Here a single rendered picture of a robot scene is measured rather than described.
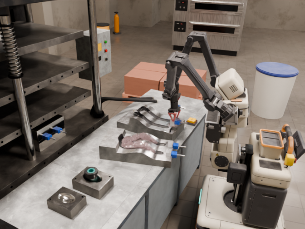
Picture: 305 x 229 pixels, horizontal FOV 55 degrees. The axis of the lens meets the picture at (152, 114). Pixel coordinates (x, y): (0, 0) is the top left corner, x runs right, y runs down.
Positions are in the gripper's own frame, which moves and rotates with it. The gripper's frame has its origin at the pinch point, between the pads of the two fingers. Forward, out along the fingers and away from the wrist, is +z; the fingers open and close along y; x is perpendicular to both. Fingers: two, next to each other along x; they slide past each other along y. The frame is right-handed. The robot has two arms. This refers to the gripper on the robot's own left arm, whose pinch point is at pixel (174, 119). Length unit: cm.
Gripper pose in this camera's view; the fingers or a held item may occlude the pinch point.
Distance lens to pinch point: 225.1
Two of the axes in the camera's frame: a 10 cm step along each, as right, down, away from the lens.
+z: 0.5, 9.6, 2.8
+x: 8.9, 0.9, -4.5
